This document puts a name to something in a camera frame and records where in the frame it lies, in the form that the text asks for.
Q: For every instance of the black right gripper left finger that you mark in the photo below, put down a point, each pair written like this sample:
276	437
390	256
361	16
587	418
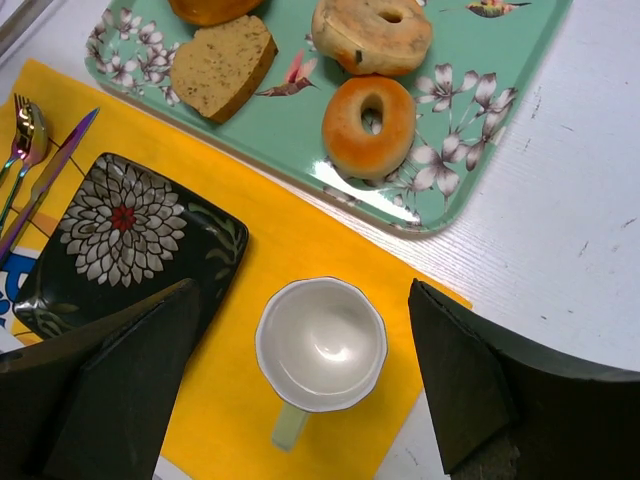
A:
95	403

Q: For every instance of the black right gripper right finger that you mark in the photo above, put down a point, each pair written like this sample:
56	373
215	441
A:
506	407

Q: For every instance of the brown bread slice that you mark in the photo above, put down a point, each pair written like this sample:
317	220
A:
218	71

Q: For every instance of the pale speckled bagel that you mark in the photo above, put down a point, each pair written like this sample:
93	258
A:
389	38

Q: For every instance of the orange bread loaf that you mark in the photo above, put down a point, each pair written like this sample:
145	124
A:
212	12

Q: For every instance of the black floral square plate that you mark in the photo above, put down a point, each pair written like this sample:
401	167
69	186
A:
127	234

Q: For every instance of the pale green white mug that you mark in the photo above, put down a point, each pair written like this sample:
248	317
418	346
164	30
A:
321	344

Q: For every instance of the iridescent table knife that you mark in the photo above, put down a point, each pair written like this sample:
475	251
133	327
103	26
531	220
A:
44	181

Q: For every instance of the iridescent spoon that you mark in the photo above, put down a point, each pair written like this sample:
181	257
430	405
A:
37	153

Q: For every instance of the iridescent fork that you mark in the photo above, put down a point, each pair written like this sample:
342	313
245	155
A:
22	139

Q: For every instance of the golden glazed bagel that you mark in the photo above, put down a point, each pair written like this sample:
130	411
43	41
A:
369	126

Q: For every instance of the green floral serving tray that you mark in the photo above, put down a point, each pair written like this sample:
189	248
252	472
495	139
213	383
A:
482	59

